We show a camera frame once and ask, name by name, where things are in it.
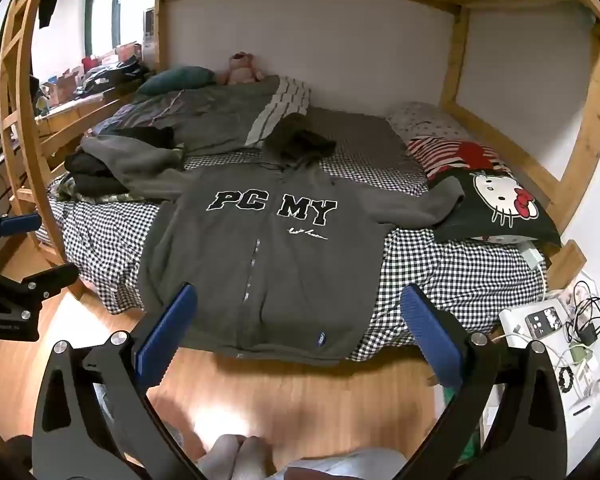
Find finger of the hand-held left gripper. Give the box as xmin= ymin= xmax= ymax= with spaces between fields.
xmin=0 ymin=210 xmax=42 ymax=257
xmin=0 ymin=262 xmax=80 ymax=314

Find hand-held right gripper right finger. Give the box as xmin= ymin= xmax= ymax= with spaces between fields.
xmin=399 ymin=284 xmax=568 ymax=480

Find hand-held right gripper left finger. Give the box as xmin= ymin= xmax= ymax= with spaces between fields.
xmin=30 ymin=284 xmax=206 ymax=480

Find grey lettered zip hoodie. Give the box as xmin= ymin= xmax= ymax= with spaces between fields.
xmin=137 ymin=115 xmax=468 ymax=366

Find black folded clothes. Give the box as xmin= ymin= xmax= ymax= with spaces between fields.
xmin=64 ymin=151 xmax=118 ymax=192

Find black white checkered bedsheet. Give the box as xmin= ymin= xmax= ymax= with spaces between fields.
xmin=35 ymin=107 xmax=548 ymax=361

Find camouflage cloth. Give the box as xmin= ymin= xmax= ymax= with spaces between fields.
xmin=47 ymin=175 xmax=153 ymax=206

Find white box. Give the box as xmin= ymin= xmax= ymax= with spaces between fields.
xmin=498 ymin=299 xmax=568 ymax=348

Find wooden ladder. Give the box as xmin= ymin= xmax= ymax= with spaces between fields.
xmin=0 ymin=0 xmax=66 ymax=261

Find white charger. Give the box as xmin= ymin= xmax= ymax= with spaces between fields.
xmin=517 ymin=241 xmax=547 ymax=272

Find grey folded sweater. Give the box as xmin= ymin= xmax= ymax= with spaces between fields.
xmin=80 ymin=134 xmax=193 ymax=202

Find black cat print pillow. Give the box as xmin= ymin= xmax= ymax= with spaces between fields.
xmin=427 ymin=167 xmax=563 ymax=248

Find person's bare knees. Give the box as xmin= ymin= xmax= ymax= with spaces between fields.
xmin=182 ymin=432 xmax=281 ymax=480

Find black cloth on duvet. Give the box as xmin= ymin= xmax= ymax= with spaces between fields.
xmin=111 ymin=126 xmax=175 ymax=150

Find person's white clothing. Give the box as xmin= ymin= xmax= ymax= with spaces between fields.
xmin=270 ymin=449 xmax=408 ymax=480

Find red white striped pillow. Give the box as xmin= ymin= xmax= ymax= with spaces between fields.
xmin=406 ymin=136 xmax=511 ymax=180

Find teal pillow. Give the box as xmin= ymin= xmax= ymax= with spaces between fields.
xmin=139 ymin=66 xmax=217 ymax=97

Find white floral pillow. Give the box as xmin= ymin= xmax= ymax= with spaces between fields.
xmin=386 ymin=101 xmax=473 ymax=142

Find hanging dark garment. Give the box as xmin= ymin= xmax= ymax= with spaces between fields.
xmin=37 ymin=0 xmax=58 ymax=30

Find grey duvet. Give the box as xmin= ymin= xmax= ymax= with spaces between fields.
xmin=87 ymin=76 xmax=283 ymax=156

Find pink plush toy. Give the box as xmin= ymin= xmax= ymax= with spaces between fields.
xmin=216 ymin=51 xmax=265 ymax=86

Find black charger with cable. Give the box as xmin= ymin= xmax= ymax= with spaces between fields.
xmin=562 ymin=296 xmax=600 ymax=347

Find wooden bunk bed frame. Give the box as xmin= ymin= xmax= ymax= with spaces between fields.
xmin=0 ymin=0 xmax=600 ymax=301

